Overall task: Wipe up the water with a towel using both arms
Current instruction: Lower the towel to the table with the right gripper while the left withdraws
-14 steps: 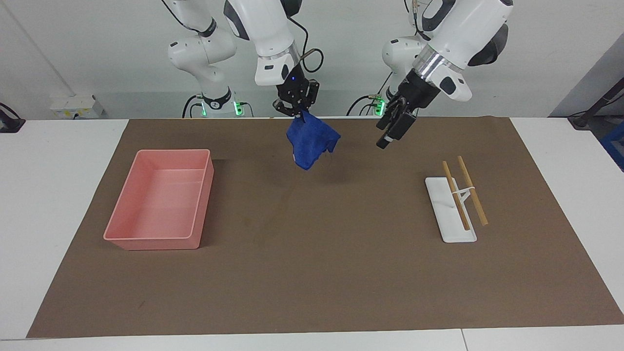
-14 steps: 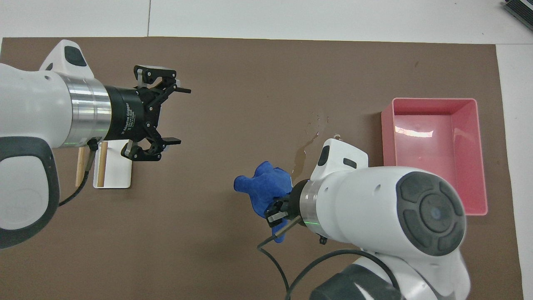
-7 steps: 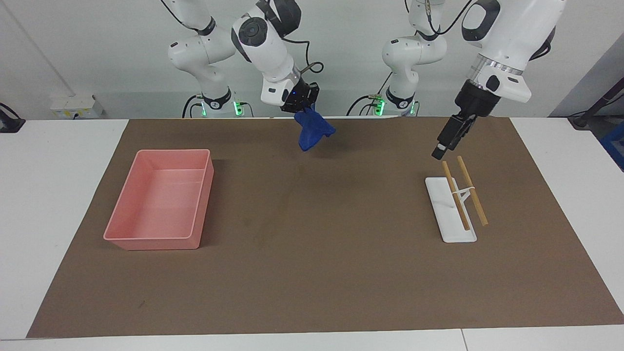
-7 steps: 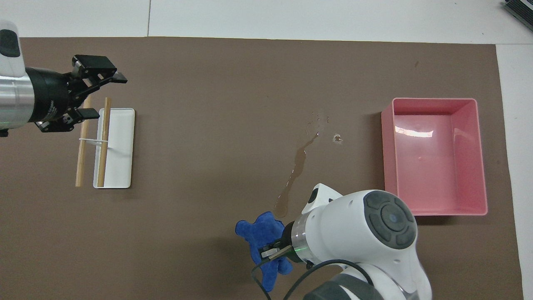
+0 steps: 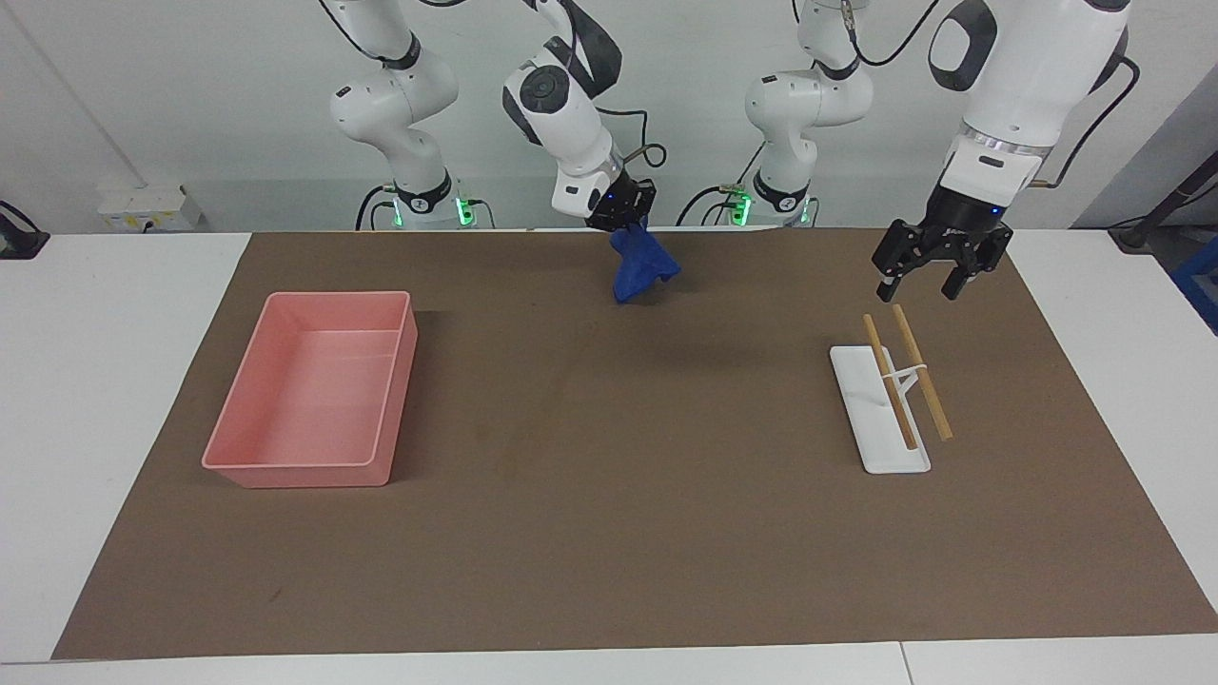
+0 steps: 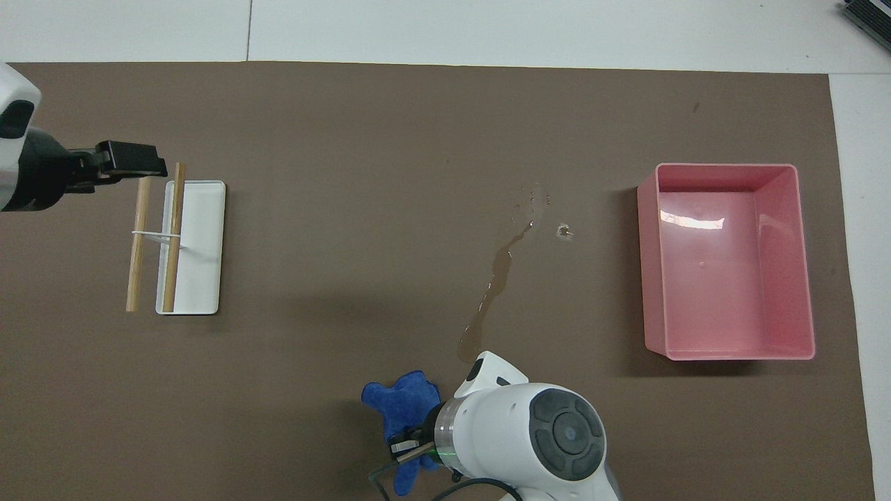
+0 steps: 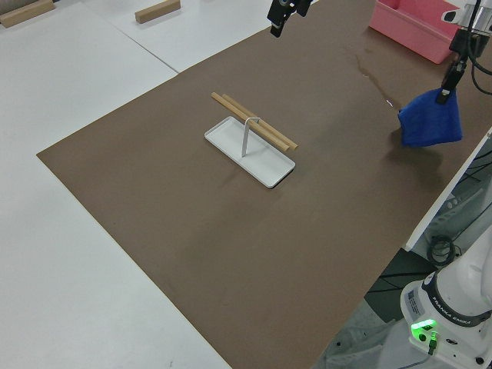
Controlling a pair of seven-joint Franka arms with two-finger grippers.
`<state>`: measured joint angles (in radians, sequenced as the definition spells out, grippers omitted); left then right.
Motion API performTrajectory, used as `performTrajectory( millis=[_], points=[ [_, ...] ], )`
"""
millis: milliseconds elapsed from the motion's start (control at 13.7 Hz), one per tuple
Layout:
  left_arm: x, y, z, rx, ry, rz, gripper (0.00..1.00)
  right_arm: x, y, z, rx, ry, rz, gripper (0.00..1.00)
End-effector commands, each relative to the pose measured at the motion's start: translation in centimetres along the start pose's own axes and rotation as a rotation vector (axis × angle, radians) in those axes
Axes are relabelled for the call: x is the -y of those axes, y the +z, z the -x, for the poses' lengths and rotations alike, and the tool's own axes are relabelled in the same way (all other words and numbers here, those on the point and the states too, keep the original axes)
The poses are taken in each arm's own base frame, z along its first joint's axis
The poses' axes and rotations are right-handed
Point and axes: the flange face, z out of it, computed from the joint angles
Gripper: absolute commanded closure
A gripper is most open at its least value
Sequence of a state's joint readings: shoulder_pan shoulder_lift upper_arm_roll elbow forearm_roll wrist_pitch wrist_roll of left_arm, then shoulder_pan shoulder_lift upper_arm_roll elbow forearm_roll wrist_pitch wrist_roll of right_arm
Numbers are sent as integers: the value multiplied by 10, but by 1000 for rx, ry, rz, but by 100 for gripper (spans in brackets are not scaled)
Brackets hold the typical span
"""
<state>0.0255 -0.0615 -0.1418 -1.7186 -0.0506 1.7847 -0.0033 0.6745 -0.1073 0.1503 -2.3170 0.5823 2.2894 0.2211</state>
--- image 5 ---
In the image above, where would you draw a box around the blue microfiber towel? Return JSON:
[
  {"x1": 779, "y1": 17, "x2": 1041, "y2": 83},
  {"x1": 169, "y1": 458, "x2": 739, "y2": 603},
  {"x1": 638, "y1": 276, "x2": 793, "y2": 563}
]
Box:
[{"x1": 610, "y1": 217, "x2": 682, "y2": 304}]

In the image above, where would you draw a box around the wooden dowel rod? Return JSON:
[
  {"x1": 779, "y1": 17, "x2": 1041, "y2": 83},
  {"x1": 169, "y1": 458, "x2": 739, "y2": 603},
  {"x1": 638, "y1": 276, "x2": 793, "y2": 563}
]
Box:
[
  {"x1": 862, "y1": 314, "x2": 919, "y2": 451},
  {"x1": 891, "y1": 303, "x2": 953, "y2": 441}
]

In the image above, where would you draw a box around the white rack tray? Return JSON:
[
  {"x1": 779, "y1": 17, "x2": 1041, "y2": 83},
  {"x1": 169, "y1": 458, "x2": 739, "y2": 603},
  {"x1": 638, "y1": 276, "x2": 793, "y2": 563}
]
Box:
[{"x1": 829, "y1": 344, "x2": 932, "y2": 475}]

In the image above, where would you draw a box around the black slanted pole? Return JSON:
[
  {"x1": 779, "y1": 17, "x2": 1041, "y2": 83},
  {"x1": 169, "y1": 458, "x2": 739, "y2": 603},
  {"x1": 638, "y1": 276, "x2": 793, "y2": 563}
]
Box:
[{"x1": 1109, "y1": 152, "x2": 1218, "y2": 254}]

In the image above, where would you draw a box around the blue box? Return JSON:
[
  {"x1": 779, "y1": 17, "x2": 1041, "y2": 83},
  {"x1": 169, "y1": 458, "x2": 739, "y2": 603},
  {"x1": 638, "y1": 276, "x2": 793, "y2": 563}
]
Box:
[{"x1": 1172, "y1": 238, "x2": 1218, "y2": 334}]

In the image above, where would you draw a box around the brown table mat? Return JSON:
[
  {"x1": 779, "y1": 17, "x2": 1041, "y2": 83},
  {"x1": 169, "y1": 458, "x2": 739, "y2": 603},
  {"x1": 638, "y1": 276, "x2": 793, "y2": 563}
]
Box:
[{"x1": 52, "y1": 226, "x2": 1218, "y2": 660}]

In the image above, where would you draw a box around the pink plastic bin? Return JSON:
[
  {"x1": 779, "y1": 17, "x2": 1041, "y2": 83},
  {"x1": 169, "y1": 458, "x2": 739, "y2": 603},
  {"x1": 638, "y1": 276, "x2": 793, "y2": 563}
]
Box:
[{"x1": 201, "y1": 291, "x2": 419, "y2": 489}]

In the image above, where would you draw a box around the white power strip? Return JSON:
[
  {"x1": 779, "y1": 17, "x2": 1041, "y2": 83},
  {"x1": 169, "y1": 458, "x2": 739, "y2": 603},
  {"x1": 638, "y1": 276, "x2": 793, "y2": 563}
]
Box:
[{"x1": 97, "y1": 186, "x2": 204, "y2": 233}]

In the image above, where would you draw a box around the black desk object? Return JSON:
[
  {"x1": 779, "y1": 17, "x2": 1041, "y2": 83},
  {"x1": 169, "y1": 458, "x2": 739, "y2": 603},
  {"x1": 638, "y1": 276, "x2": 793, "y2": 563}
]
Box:
[{"x1": 0, "y1": 200, "x2": 50, "y2": 261}]

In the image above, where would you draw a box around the black base cable bundle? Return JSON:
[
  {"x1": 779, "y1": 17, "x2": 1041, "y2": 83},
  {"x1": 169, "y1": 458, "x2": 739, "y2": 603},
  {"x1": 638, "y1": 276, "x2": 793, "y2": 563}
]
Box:
[
  {"x1": 676, "y1": 141, "x2": 819, "y2": 228},
  {"x1": 355, "y1": 184, "x2": 496, "y2": 230}
]

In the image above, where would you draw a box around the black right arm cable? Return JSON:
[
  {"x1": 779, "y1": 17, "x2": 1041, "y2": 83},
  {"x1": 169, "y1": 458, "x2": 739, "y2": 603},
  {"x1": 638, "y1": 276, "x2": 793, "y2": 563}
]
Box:
[{"x1": 598, "y1": 108, "x2": 668, "y2": 171}]

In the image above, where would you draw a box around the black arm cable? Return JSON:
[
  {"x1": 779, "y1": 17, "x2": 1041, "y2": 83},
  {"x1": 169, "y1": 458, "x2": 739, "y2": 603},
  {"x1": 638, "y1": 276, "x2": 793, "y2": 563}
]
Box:
[
  {"x1": 842, "y1": 0, "x2": 1141, "y2": 188},
  {"x1": 598, "y1": 108, "x2": 668, "y2": 171}
]

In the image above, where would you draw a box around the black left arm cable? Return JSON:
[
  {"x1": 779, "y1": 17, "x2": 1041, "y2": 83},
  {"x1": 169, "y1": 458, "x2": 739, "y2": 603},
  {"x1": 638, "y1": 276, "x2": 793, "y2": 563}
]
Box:
[{"x1": 842, "y1": 0, "x2": 1141, "y2": 188}]

